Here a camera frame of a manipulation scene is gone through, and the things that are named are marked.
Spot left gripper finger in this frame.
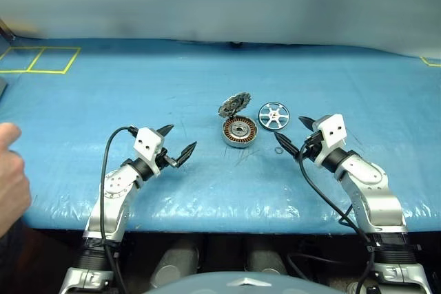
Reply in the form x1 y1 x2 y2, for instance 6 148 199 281
154 123 174 138
171 140 198 169

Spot grey-blue robot torso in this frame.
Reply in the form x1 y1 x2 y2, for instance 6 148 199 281
144 270 332 294

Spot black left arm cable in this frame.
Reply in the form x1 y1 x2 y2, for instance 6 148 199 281
99 125 139 294

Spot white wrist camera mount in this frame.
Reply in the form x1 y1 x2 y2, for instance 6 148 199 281
311 113 347 171
133 127 166 175

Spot silver spoked rotor cap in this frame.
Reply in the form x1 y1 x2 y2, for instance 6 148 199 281
257 101 291 134

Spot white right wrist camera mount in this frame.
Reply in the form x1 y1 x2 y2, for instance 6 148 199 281
311 113 347 171

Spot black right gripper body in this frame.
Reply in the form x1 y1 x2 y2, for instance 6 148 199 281
300 131 325 165

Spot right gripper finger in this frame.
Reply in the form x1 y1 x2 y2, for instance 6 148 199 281
298 115 318 133
273 132 300 158

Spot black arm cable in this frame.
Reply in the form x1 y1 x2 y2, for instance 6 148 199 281
99 125 139 294
297 137 377 294

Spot person's bare hand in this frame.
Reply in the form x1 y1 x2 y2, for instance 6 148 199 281
0 122 33 240

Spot grey toothed gear plate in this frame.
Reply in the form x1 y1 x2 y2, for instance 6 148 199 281
216 91 252 118

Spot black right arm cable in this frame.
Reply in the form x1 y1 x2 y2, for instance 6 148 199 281
297 137 377 294

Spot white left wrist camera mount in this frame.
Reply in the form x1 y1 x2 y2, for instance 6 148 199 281
133 127 166 175

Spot dark slanted bar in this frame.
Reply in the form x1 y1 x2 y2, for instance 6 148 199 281
0 17 17 41

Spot silver motor stator copper windings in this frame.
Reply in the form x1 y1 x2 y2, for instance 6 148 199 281
220 116 258 151

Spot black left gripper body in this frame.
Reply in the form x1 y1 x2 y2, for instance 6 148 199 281
154 147 178 171

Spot grey rounded cylinder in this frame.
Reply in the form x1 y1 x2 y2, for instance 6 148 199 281
345 281 377 294
245 238 289 276
150 238 201 290

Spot blue plastic table cover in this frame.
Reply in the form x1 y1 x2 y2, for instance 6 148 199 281
0 35 441 236

